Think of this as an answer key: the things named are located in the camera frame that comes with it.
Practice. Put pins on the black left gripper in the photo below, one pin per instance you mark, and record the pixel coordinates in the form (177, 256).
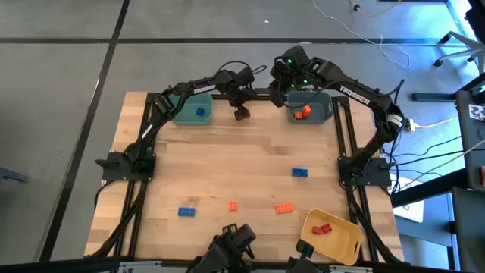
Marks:
(239, 98)

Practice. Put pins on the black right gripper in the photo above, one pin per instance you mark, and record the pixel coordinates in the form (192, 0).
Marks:
(282, 77)

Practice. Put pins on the red toy brick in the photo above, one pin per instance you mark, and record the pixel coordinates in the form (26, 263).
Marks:
(316, 230)
(245, 114)
(326, 228)

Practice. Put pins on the long orange toy brick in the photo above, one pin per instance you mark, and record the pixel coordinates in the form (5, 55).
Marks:
(306, 111)

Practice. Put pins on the small blue toy brick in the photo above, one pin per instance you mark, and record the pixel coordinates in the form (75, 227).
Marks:
(200, 112)

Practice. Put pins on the small orange toy brick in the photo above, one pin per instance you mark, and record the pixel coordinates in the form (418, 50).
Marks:
(233, 206)

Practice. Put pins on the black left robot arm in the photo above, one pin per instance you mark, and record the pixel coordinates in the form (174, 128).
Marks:
(204, 89)

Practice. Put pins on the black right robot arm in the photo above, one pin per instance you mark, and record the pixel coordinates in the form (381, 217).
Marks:
(356, 95)

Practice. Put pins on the grey-blue plastic bin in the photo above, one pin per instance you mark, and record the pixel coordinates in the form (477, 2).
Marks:
(322, 114)

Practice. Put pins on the teal plastic bin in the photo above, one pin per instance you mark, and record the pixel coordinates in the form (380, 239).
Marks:
(185, 118)

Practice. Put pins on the white power adaptor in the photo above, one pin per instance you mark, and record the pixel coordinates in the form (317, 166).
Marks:
(411, 124)

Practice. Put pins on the black desk foot bar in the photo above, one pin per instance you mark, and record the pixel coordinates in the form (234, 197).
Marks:
(432, 97)

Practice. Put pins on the yellow plastic bin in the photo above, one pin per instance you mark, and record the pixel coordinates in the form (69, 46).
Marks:
(341, 242)

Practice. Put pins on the white paper sheet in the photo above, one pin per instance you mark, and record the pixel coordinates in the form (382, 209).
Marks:
(411, 210)

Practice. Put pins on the black diagonal bar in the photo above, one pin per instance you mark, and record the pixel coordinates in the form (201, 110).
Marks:
(428, 186)

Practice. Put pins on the office chair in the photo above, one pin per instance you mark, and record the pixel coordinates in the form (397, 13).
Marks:
(464, 41)

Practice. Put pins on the black desk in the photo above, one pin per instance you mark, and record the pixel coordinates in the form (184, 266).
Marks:
(470, 144)

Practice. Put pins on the black white marker tag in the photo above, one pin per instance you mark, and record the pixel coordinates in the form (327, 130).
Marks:
(477, 112)

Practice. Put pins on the blue-grey cabinet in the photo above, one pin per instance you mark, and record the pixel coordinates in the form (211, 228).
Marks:
(435, 235)

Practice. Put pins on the black bottom beam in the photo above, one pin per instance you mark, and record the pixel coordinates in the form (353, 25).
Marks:
(76, 266)

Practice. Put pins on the black aluminium frame rail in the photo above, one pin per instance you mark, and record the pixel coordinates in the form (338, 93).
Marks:
(261, 92)
(137, 227)
(123, 227)
(338, 129)
(348, 129)

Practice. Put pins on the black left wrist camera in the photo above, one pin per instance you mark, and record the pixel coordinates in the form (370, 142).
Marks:
(246, 74)

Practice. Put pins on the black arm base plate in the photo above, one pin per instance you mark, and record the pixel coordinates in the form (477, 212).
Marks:
(113, 170)
(379, 178)

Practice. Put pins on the black camera with bracket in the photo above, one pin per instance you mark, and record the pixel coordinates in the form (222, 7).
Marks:
(227, 250)

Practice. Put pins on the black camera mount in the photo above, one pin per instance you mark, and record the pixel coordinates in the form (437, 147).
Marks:
(304, 248)

